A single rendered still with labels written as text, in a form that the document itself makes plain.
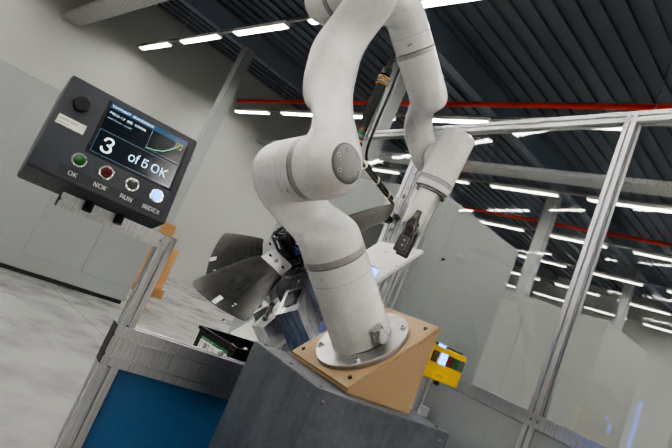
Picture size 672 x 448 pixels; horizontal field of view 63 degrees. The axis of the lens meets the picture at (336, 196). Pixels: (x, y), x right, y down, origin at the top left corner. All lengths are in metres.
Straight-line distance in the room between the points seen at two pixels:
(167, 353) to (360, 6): 0.79
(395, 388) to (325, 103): 0.53
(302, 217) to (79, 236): 6.36
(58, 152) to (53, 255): 6.20
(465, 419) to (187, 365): 1.10
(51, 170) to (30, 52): 12.83
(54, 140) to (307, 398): 0.62
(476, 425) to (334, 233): 1.18
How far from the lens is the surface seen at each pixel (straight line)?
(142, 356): 1.22
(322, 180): 0.92
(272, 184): 1.00
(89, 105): 1.11
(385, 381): 1.06
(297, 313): 1.62
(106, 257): 7.46
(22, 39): 13.87
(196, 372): 1.27
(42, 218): 7.15
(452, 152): 1.31
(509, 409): 1.97
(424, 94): 1.28
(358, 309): 1.04
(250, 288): 1.68
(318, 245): 0.99
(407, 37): 1.27
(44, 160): 1.08
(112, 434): 1.29
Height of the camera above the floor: 1.06
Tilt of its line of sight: 10 degrees up
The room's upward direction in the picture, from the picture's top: 23 degrees clockwise
